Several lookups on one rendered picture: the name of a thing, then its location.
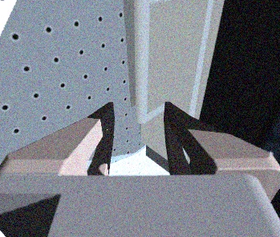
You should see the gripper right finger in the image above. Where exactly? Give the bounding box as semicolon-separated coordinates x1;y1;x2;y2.
164;101;280;201

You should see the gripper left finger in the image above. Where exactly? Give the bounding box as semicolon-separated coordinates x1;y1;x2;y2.
0;102;115;175

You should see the white box-shaped imager with drawer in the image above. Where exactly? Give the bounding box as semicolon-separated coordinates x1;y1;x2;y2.
134;0;280;172

